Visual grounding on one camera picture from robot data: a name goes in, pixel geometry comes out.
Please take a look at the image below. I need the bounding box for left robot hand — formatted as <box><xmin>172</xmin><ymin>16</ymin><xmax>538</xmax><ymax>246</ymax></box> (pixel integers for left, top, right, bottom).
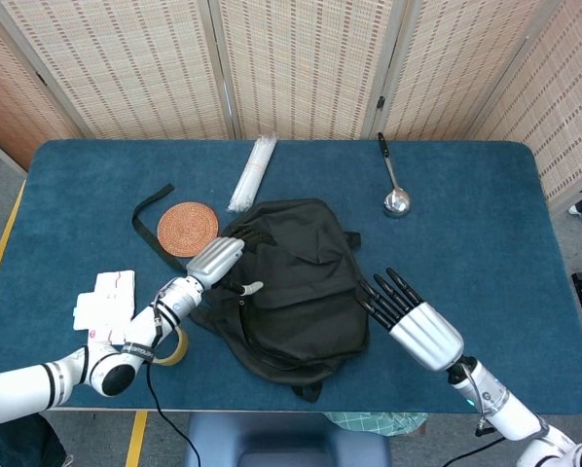
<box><xmin>186</xmin><ymin>223</ymin><xmax>277</xmax><ymax>297</ymax></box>

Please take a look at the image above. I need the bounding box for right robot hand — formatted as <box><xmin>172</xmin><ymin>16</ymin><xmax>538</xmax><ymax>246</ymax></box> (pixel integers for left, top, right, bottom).
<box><xmin>357</xmin><ymin>267</ymin><xmax>466</xmax><ymax>372</ymax></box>

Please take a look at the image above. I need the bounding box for black fabric backpack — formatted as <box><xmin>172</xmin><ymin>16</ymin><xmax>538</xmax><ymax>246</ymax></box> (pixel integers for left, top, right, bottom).
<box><xmin>131</xmin><ymin>183</ymin><xmax>373</xmax><ymax>403</ymax></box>

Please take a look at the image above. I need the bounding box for round woven rattan coaster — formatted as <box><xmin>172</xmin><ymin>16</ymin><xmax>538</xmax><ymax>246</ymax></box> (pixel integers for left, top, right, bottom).
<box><xmin>157</xmin><ymin>203</ymin><xmax>219</xmax><ymax>258</ymax></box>

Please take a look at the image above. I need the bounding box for yellowish clear tape roll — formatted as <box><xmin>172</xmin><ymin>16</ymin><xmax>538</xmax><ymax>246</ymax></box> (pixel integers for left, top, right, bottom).
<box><xmin>147</xmin><ymin>328</ymin><xmax>191</xmax><ymax>367</ymax></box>

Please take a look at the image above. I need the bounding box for blue carpet table cover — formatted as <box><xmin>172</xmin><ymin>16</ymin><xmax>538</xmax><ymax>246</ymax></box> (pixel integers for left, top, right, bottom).
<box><xmin>0</xmin><ymin>139</ymin><xmax>582</xmax><ymax>413</ymax></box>

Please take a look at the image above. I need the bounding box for plastic-wrapped white cup stack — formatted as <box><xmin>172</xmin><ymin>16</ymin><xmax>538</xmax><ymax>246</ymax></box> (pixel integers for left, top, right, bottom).
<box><xmin>226</xmin><ymin>135</ymin><xmax>278</xmax><ymax>214</ymax></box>

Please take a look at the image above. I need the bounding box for green checked cloth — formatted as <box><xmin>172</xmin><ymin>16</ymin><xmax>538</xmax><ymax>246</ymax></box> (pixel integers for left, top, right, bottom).
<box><xmin>324</xmin><ymin>411</ymin><xmax>427</xmax><ymax>438</ymax></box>

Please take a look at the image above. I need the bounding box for white tissue pack red print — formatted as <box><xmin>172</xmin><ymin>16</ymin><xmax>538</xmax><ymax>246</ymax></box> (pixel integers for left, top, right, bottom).
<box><xmin>71</xmin><ymin>269</ymin><xmax>139</xmax><ymax>346</ymax></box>

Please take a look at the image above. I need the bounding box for blue padded seat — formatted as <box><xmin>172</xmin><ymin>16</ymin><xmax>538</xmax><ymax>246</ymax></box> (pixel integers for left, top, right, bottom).
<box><xmin>183</xmin><ymin>412</ymin><xmax>392</xmax><ymax>467</ymax></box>

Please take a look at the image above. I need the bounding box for woven bamboo folding screen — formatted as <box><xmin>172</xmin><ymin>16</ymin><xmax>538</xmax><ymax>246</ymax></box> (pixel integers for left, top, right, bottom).
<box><xmin>0</xmin><ymin>0</ymin><xmax>582</xmax><ymax>205</ymax></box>

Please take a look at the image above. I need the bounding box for dark trouser leg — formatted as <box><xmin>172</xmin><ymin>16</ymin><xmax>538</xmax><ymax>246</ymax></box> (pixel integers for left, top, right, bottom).
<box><xmin>0</xmin><ymin>413</ymin><xmax>73</xmax><ymax>467</ymax></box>

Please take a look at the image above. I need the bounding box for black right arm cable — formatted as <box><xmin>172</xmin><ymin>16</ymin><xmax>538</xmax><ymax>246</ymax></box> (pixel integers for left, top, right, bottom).
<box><xmin>436</xmin><ymin>367</ymin><xmax>507</xmax><ymax>467</ymax></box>

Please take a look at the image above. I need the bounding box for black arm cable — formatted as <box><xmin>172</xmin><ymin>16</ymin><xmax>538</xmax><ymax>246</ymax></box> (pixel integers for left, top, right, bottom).
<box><xmin>436</xmin><ymin>367</ymin><xmax>507</xmax><ymax>467</ymax></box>
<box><xmin>144</xmin><ymin>291</ymin><xmax>200</xmax><ymax>467</ymax></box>

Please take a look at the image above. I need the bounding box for steel ladle black handle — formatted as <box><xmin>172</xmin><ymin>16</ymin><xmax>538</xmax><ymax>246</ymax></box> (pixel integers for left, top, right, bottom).
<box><xmin>376</xmin><ymin>131</ymin><xmax>413</xmax><ymax>219</ymax></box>

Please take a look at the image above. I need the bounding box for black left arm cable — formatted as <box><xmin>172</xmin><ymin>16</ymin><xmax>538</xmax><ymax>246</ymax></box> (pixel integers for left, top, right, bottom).
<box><xmin>144</xmin><ymin>291</ymin><xmax>200</xmax><ymax>467</ymax></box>

